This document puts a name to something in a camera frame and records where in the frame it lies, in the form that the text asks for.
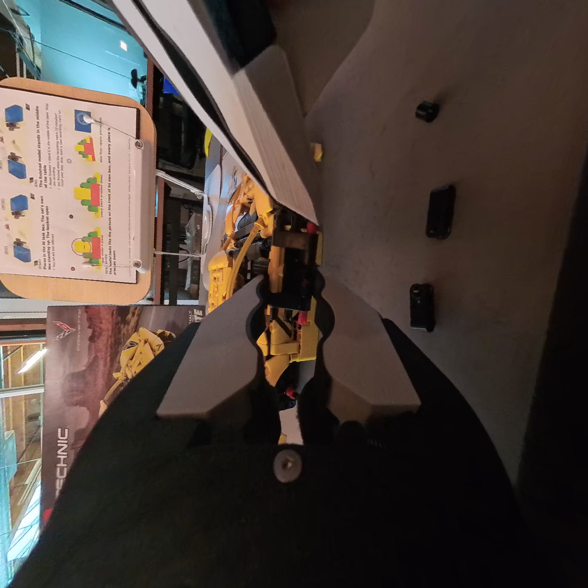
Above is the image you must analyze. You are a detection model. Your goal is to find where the toy car box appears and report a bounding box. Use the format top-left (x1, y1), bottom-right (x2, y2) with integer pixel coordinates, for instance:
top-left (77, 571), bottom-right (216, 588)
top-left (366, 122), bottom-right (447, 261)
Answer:
top-left (40, 304), bottom-right (207, 533)

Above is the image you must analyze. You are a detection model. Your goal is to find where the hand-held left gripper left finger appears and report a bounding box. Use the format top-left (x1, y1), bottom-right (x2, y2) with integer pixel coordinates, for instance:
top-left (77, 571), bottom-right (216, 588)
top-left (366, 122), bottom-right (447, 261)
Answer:
top-left (156, 276), bottom-right (282, 444)

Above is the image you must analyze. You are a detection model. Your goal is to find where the black connector brick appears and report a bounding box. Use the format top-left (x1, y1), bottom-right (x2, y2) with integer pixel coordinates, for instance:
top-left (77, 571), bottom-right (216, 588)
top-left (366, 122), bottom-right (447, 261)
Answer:
top-left (409, 283), bottom-right (435, 332)
top-left (425, 185), bottom-right (456, 239)

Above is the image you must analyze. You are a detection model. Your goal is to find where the small black yellow brick assembly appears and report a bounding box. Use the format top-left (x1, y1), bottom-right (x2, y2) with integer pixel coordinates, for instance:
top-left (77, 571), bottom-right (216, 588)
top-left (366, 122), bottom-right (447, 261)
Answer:
top-left (269, 225), bottom-right (324, 313)

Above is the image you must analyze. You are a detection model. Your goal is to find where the yellow toy brick car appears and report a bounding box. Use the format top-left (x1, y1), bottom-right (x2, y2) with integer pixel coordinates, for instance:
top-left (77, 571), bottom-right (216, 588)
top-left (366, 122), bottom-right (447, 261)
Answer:
top-left (207, 174), bottom-right (323, 409)

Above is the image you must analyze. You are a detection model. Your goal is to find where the large paned window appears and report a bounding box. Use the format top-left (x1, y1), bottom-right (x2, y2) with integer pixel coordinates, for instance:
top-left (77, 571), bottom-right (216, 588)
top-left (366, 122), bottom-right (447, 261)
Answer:
top-left (14, 0), bottom-right (149, 88)

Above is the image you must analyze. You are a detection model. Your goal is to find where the grey desk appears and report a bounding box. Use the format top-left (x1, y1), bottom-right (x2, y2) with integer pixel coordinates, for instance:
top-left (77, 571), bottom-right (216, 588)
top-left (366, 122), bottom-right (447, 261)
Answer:
top-left (271, 0), bottom-right (588, 511)

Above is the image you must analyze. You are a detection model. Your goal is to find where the building instruction booklet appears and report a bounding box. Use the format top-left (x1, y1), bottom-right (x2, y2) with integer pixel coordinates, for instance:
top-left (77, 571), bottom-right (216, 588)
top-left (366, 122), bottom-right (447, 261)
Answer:
top-left (110, 0), bottom-right (323, 227)

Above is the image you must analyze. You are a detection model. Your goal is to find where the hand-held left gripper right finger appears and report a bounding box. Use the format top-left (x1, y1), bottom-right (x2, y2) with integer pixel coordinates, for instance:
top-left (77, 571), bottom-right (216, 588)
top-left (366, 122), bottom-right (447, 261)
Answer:
top-left (298, 270), bottom-right (422, 445)

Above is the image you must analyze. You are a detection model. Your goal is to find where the printed instruction sheet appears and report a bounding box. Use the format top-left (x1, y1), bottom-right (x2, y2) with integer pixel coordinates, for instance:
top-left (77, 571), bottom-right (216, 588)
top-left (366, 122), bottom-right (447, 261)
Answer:
top-left (0, 87), bottom-right (139, 284)

